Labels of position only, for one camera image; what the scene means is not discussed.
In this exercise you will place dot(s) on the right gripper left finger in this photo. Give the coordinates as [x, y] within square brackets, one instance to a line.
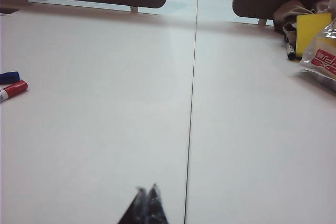
[135, 208]

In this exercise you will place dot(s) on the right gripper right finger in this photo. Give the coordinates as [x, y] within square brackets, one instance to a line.
[156, 208]

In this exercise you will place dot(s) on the red cap whiteboard marker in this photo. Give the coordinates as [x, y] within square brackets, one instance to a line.
[15, 89]

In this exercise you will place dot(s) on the blue cap whiteboard marker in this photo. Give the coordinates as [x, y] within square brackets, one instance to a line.
[10, 77]

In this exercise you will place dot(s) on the black white marker pen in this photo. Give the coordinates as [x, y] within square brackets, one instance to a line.
[290, 49]

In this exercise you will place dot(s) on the clear plastic bag red print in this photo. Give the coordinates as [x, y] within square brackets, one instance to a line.
[320, 56]

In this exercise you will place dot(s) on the yellow rectangular pad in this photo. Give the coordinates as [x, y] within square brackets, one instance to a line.
[312, 32]

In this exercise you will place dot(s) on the brown fabric bag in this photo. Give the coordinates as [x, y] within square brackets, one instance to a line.
[288, 12]

